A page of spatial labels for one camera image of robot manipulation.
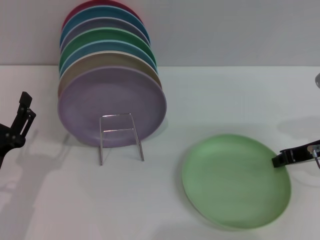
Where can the lilac plate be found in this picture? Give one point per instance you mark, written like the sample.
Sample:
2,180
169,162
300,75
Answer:
100,100

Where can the beige plate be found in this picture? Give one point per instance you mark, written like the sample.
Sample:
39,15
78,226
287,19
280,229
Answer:
107,60

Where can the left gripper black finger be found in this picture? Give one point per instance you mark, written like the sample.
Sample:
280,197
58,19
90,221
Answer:
25,99

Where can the blue plate with pale rim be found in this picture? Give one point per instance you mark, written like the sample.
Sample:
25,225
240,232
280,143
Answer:
107,47

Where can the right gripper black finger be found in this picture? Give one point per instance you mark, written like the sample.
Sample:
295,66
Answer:
287,157

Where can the light green plate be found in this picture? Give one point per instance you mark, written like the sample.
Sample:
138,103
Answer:
232,182

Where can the dark green plate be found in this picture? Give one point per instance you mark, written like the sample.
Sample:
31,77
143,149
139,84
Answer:
107,35

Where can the teal blue plate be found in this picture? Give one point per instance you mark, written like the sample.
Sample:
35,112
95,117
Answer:
105,12

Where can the greyish purple plate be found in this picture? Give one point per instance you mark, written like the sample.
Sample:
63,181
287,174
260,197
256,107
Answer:
105,24

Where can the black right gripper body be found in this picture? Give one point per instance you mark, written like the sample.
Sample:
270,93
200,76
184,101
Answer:
315,144

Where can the dark red plate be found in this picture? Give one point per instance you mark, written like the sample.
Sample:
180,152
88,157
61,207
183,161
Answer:
100,3

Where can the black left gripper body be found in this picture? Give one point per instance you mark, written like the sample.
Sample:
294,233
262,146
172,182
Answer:
8,138

